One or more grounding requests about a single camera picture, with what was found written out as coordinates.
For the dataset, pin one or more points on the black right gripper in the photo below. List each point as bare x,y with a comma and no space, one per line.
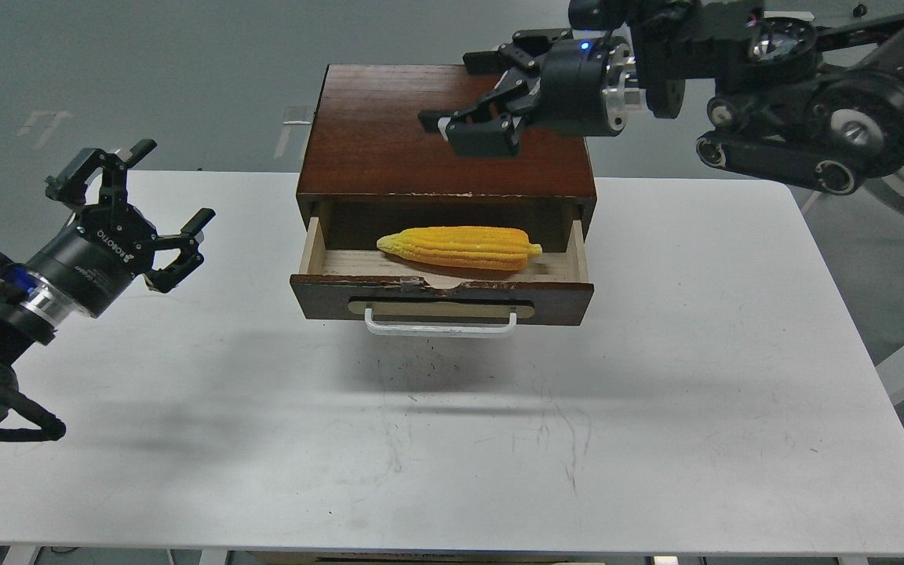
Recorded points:
95,259

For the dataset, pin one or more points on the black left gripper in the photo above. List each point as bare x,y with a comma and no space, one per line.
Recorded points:
581,93

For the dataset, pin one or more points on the yellow corn cob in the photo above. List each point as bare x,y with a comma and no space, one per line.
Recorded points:
473,247

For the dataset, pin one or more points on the wooden drawer with white handle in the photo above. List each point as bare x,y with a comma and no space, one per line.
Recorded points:
345,283

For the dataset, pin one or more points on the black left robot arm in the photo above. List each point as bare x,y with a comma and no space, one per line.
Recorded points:
31,309

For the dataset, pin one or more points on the dark wooden drawer cabinet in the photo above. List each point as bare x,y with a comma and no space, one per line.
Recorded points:
368,143

